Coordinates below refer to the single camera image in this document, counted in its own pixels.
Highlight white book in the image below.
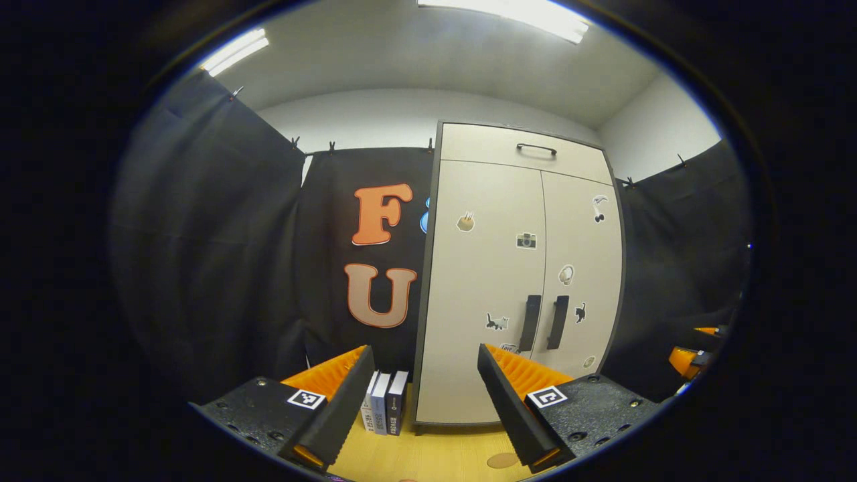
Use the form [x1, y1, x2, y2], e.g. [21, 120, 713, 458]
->
[360, 370, 380, 432]

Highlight ceiling light panel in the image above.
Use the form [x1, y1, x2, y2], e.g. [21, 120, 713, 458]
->
[199, 28, 270, 78]
[416, 0, 590, 44]

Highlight black backdrop cloth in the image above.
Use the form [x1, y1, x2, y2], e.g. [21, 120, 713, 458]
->
[110, 70, 754, 409]

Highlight white door with camera sticker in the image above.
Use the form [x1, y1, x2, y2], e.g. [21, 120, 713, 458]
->
[415, 159, 546, 424]

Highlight grey book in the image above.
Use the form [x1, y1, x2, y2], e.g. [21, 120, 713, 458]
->
[372, 372, 392, 436]

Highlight white and grey cabinet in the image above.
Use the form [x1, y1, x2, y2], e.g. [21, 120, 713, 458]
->
[410, 120, 627, 436]

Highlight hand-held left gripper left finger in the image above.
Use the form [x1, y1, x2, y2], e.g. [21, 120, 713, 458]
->
[189, 345, 376, 473]

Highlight white cabinet drawer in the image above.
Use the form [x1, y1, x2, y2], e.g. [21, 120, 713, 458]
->
[439, 123, 613, 186]

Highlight white door with headphones sticker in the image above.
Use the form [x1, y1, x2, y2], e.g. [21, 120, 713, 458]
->
[529, 171, 625, 379]

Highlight black door handle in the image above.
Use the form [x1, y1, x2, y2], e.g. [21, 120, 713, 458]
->
[519, 295, 542, 352]
[547, 295, 570, 350]

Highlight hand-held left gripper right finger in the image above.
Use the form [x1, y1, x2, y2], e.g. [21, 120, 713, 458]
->
[477, 343, 664, 474]

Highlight black book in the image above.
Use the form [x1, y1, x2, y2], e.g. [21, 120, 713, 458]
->
[386, 370, 409, 436]

